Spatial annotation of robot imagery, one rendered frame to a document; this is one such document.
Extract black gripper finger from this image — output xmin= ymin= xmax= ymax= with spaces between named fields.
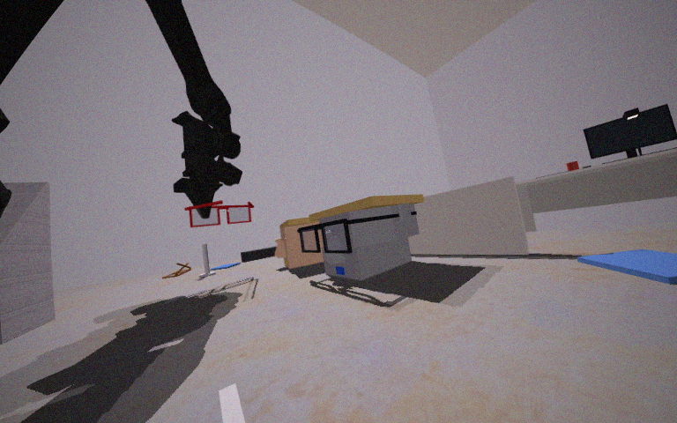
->
xmin=189 ymin=182 xmax=223 ymax=219
xmin=182 ymin=187 xmax=197 ymax=205

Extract blue flat panel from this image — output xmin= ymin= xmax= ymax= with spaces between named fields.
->
xmin=211 ymin=263 xmax=241 ymax=271
xmin=577 ymin=249 xmax=677 ymax=284

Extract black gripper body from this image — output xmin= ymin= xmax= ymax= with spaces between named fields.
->
xmin=173 ymin=143 xmax=236 ymax=193

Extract orange rectangular glasses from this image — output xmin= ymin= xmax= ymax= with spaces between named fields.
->
xmin=163 ymin=263 xmax=191 ymax=278

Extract black glasses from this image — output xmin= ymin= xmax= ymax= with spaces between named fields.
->
xmin=297 ymin=214 xmax=399 ymax=254

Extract red glasses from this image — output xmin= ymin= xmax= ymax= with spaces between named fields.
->
xmin=184 ymin=200 xmax=254 ymax=227

